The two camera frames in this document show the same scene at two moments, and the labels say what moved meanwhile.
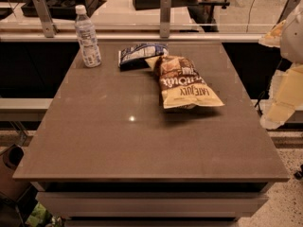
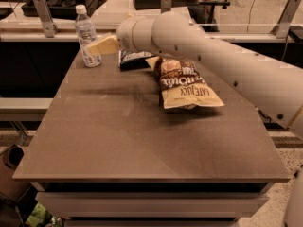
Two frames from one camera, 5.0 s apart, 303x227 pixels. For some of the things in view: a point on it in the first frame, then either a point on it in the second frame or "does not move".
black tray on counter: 66,6 does not move
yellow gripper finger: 273,37 to 105,45
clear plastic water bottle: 89,46 does not move
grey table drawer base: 152,204 does not move
